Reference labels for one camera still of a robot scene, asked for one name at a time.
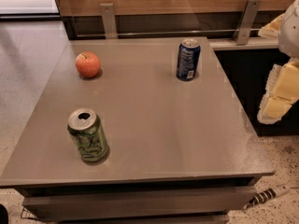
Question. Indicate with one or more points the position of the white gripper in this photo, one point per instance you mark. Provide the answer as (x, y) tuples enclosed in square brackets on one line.
[(290, 32)]

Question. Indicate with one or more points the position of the red apple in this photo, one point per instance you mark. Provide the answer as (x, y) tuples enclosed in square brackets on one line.
[(88, 64)]

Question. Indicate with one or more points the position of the blue soda can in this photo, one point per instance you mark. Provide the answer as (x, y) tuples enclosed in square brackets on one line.
[(188, 57)]

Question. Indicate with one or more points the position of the grey table with drawers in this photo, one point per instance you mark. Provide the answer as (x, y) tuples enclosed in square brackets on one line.
[(178, 152)]

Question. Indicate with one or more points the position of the green soda can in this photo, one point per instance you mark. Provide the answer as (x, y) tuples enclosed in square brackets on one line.
[(86, 130)]

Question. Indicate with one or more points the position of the right metal bracket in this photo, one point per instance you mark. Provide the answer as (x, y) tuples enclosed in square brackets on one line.
[(242, 32)]

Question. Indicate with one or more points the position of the metal bracket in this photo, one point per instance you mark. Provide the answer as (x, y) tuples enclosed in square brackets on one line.
[(242, 32), (109, 20)]

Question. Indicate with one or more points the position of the left metal bracket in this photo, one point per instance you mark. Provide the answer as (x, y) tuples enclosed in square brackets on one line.
[(109, 20)]

